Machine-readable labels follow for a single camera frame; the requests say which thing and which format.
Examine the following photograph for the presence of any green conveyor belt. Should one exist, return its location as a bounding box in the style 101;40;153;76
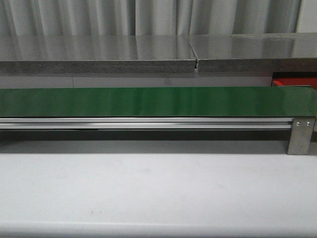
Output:
0;86;317;118

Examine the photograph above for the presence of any left grey stone slab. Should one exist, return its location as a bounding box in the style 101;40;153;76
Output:
0;36;196;74

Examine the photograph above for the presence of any red plastic tray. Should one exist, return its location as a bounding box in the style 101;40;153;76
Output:
272;77;317;89

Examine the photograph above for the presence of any grey pleated curtain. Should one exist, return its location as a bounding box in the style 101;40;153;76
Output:
0;0;301;36

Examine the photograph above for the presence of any steel conveyor support bracket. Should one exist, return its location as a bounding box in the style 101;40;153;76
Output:
287;118;316;155

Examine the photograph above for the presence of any aluminium conveyor side rail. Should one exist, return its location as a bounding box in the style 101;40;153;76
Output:
0;117;293;129

